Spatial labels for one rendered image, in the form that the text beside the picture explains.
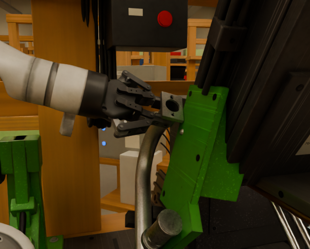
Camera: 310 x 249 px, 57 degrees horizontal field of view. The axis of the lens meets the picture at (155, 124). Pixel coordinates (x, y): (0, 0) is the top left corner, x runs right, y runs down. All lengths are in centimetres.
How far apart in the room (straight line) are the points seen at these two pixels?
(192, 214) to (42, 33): 52
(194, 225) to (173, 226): 3
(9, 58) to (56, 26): 29
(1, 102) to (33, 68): 39
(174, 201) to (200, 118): 14
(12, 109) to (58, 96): 39
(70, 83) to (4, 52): 10
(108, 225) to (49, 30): 53
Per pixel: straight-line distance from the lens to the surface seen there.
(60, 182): 77
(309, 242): 50
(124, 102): 46
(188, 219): 41
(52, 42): 73
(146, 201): 53
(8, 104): 83
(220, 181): 44
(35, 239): 63
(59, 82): 45
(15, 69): 45
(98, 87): 45
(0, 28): 1120
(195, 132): 44
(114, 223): 87
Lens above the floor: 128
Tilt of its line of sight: 9 degrees down
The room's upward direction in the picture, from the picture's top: straight up
